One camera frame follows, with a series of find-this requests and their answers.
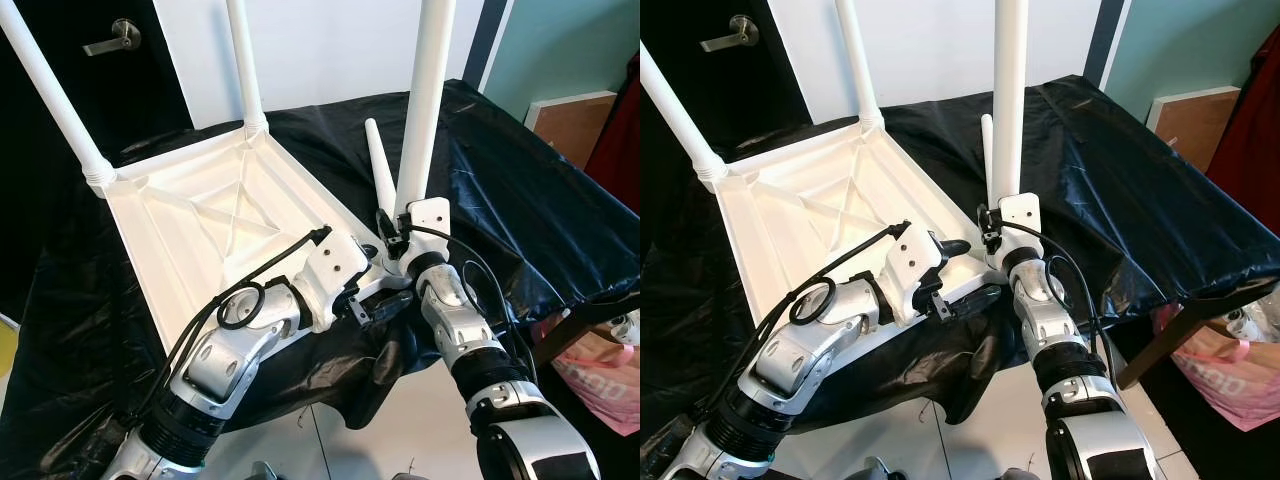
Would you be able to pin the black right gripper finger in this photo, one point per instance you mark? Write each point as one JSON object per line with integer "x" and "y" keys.
{"x": 986, "y": 222}
{"x": 385, "y": 224}

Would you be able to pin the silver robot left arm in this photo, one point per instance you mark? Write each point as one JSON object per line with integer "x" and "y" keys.
{"x": 225, "y": 360}
{"x": 800, "y": 360}

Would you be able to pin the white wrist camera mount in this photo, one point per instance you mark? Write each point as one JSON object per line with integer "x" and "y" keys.
{"x": 912, "y": 260}
{"x": 1022, "y": 212}
{"x": 428, "y": 215}
{"x": 335, "y": 265}

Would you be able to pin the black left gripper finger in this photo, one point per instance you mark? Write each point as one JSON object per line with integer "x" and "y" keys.
{"x": 370, "y": 252}
{"x": 972, "y": 302}
{"x": 388, "y": 306}
{"x": 952, "y": 248}

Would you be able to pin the black rubber floor mat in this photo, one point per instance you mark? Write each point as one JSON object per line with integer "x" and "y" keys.
{"x": 1230, "y": 455}

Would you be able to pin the dark wooden table leg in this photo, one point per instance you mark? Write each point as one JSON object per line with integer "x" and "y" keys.
{"x": 1160, "y": 345}
{"x": 570, "y": 335}

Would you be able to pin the pink paper bag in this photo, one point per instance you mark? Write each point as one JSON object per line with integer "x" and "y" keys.
{"x": 1230, "y": 385}
{"x": 600, "y": 385}

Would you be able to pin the dark red object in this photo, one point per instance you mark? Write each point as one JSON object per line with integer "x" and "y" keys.
{"x": 1250, "y": 130}
{"x": 620, "y": 140}

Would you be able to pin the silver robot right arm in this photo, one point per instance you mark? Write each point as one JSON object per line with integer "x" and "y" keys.
{"x": 455, "y": 320}
{"x": 1045, "y": 320}

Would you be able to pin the white plastic children table top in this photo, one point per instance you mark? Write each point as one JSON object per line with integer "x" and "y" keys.
{"x": 200, "y": 230}
{"x": 810, "y": 225}

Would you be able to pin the black plastic sheet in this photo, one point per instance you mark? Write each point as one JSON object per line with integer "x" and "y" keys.
{"x": 1150, "y": 190}
{"x": 520, "y": 200}

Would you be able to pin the grey robot left leg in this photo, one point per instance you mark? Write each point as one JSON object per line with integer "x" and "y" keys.
{"x": 262, "y": 472}
{"x": 877, "y": 470}

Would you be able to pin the black door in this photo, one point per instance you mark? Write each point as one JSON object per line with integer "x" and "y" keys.
{"x": 760, "y": 100}
{"x": 130, "y": 90}

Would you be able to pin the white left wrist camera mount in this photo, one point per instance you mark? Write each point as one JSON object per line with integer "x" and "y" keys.
{"x": 335, "y": 265}
{"x": 912, "y": 260}

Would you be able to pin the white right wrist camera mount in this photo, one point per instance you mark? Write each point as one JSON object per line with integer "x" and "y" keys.
{"x": 1022, "y": 212}
{"x": 428, "y": 215}

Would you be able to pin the brown board with white frame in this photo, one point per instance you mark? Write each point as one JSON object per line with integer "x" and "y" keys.
{"x": 570, "y": 130}
{"x": 1190, "y": 130}

